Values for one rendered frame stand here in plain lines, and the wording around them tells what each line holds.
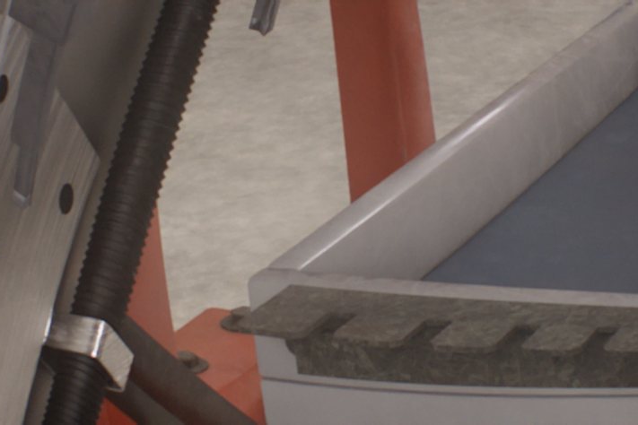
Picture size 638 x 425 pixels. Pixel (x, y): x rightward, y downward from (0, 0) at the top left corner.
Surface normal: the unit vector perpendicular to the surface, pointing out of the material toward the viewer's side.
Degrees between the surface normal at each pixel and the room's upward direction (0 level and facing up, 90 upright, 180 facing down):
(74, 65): 90
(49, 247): 90
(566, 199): 0
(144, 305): 90
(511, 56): 0
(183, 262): 0
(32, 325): 90
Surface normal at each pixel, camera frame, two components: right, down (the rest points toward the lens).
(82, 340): -0.37, -0.51
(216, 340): -0.09, -0.94
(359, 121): -0.46, 0.33
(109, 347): 0.88, 0.07
